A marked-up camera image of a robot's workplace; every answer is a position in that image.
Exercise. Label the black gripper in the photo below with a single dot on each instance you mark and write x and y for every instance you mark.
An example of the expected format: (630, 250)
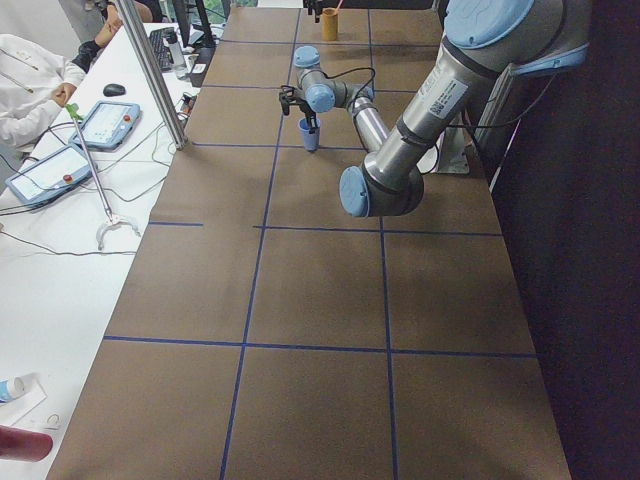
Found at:
(306, 111)

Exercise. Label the blue plastic cup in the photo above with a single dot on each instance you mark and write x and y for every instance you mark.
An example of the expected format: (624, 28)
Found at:
(310, 142)

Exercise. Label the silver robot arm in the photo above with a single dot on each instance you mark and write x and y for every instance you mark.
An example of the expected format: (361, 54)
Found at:
(481, 40)

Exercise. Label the tan cup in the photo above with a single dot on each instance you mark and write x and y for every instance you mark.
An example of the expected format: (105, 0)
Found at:
(329, 24)

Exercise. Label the clear water bottle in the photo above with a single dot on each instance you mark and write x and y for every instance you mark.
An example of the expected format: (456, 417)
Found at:
(177, 58)

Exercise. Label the black keyboard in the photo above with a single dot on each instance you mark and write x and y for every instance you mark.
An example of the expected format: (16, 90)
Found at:
(160, 50)

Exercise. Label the black computer mouse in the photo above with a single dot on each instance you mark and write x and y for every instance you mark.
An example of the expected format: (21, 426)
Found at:
(113, 90)

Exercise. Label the far teach pendant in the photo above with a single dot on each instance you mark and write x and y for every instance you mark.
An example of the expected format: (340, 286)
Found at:
(108, 123)

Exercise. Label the teach pendant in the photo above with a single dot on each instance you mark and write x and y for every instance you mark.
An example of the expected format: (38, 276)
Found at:
(108, 123)
(51, 177)

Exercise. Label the reacher grabber tool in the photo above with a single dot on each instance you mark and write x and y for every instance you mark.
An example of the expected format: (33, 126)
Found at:
(113, 221)

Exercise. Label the near teach pendant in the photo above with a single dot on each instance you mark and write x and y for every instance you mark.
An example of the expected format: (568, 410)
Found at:
(51, 177)

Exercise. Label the person in white shirt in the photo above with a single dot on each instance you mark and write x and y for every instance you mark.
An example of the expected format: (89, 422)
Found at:
(37, 83)

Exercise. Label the white tube on paper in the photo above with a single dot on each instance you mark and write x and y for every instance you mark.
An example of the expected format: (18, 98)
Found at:
(20, 394)

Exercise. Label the dark red cylinder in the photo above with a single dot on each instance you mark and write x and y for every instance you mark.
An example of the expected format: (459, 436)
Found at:
(24, 445)

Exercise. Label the grey aluminium frame post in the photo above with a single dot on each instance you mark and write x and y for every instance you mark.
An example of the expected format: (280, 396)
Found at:
(134, 26)

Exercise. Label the white camera pole base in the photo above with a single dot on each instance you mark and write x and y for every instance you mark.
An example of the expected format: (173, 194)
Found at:
(447, 156)

